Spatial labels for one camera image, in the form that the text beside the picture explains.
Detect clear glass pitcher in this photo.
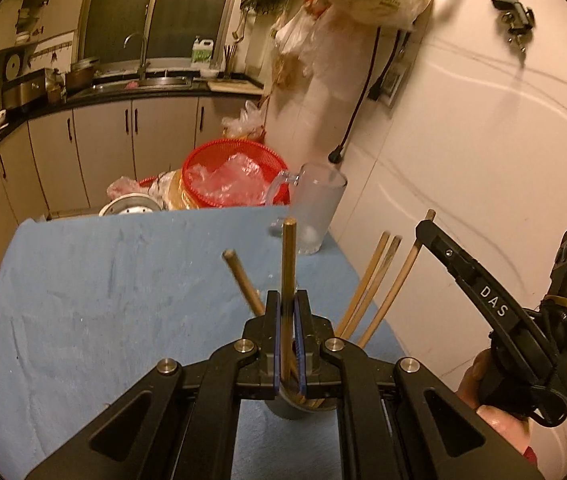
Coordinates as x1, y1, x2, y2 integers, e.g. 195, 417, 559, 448
265, 162, 347, 255

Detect kitchen faucet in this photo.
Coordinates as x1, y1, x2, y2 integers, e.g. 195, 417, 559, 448
123, 32, 150, 81

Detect metal cooking pot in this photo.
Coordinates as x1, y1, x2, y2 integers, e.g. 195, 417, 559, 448
65, 58, 100, 92

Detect dark perforated utensil holder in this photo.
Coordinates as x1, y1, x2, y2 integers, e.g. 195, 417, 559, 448
265, 380, 338, 420

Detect dark kitchen window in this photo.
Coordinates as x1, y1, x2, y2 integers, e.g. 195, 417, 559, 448
78, 0, 226, 64

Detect round metal steamer lid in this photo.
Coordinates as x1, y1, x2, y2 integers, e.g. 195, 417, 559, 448
99, 193, 163, 217

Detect hanging plastic bags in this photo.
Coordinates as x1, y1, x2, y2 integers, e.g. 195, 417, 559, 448
240, 0, 438, 91

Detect red plastic basket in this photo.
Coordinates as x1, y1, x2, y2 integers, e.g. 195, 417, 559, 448
139, 139, 290, 209

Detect dark wooden chopstick in holder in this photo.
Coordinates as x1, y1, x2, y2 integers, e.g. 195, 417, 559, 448
222, 249, 266, 316

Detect person's right hand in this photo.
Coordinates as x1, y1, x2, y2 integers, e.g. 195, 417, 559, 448
457, 349, 538, 466

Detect black power cable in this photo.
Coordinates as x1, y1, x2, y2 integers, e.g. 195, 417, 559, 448
328, 25, 405, 165

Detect stainless rice cooker box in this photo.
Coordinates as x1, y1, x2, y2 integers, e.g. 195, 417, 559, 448
1, 68, 56, 110

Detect light wooden chopstick in holder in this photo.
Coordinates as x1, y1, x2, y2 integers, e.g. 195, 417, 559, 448
335, 231, 391, 336
340, 235, 402, 339

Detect green detergent bottle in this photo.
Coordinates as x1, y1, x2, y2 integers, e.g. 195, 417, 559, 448
191, 36, 215, 70

